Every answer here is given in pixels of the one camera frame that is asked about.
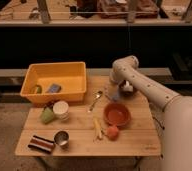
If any blue grey towel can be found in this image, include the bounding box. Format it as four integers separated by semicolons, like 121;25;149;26
104;86;120;102

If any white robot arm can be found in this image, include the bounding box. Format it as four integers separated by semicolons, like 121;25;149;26
110;55;192;171

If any yellow plastic tray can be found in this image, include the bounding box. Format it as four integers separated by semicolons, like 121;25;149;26
20;62;87;104

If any green yellow item in tray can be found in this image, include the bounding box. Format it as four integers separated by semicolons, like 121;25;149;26
32;85;42;94

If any metal spoon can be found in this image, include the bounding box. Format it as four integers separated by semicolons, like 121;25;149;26
88;91;103;112

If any white dish brush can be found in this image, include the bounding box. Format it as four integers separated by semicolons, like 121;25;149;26
123;81;133;92

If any orange red bowl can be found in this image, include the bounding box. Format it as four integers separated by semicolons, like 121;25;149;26
103;102;131;127

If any wooden folding table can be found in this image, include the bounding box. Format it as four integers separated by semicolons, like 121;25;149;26
15;76;161;157

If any dark brown bowl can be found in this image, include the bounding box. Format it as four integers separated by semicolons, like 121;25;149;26
119;80;137;97

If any blue sponge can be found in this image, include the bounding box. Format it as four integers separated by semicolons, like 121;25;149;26
47;84;61;93

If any white paper cup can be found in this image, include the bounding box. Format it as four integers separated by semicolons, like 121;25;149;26
53;101;69;120

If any orange fruit toy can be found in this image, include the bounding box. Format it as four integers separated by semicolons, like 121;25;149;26
106;125;119;140

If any green cup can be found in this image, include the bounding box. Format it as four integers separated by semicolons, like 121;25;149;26
40;107;55;124

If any steel cup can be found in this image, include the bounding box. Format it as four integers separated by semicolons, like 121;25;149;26
54;131;69;149

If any background workbench shelf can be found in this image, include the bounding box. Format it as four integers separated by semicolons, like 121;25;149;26
0;0;192;26

